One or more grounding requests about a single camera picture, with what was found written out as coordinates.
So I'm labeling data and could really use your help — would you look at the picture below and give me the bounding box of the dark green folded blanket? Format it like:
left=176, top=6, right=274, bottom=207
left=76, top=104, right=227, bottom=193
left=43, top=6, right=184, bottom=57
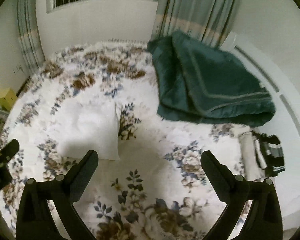
left=147, top=31, right=276, bottom=127

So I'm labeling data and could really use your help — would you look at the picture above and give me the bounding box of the floral cream bed blanket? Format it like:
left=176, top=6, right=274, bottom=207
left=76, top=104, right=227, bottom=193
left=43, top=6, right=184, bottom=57
left=0, top=42, right=255, bottom=239

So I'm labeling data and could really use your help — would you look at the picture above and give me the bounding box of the yellow box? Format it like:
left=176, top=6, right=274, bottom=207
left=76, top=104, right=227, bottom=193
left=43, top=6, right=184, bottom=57
left=0, top=88, right=18, bottom=112

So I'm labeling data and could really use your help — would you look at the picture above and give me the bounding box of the white knitted small garment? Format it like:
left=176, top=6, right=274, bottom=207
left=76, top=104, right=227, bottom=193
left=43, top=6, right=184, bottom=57
left=51, top=101, right=120, bottom=160

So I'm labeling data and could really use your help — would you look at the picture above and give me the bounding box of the left side striped curtain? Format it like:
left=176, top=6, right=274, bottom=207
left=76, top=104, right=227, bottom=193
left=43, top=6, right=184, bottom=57
left=17, top=0, right=45, bottom=75

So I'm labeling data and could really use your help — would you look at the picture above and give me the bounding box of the striped grey-green curtain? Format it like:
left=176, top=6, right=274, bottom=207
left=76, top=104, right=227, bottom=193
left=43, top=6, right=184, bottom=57
left=151, top=0, right=241, bottom=47

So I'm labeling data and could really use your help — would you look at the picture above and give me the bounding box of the black and white striped cloth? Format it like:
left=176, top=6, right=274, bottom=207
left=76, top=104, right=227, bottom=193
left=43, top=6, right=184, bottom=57
left=238, top=131, right=285, bottom=181

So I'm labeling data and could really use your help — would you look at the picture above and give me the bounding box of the white bed headboard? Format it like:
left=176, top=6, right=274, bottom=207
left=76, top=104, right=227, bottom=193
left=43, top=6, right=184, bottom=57
left=221, top=32, right=300, bottom=220

